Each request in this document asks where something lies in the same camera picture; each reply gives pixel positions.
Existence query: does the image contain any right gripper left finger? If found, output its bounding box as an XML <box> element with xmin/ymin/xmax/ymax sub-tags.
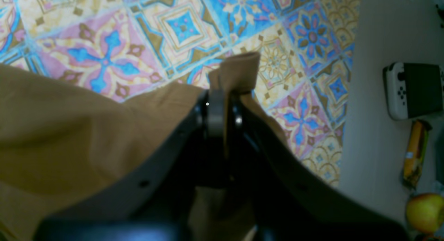
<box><xmin>34</xmin><ymin>90</ymin><xmax>226</xmax><ymax>241</ymax></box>

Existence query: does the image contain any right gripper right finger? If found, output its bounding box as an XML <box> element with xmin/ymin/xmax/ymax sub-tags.
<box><xmin>225</xmin><ymin>95</ymin><xmax>410</xmax><ymax>241</ymax></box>

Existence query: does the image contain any brown t-shirt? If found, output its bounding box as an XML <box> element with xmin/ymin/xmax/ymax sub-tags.
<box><xmin>0</xmin><ymin>52</ymin><xmax>288</xmax><ymax>241</ymax></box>

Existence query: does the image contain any green red apple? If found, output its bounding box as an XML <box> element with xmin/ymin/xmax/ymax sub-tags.
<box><xmin>405</xmin><ymin>193</ymin><xmax>444</xmax><ymax>234</ymax></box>

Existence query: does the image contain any yellow snack wrapper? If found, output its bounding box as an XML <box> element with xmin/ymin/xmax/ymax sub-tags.
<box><xmin>402</xmin><ymin>119</ymin><xmax>432</xmax><ymax>190</ymax></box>

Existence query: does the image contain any patterned tile tablecloth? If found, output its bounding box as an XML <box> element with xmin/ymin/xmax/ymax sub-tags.
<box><xmin>0</xmin><ymin>0</ymin><xmax>361</xmax><ymax>187</ymax></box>

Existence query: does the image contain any white game controller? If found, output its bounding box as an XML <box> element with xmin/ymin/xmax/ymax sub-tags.
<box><xmin>382</xmin><ymin>61</ymin><xmax>444</xmax><ymax>121</ymax></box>

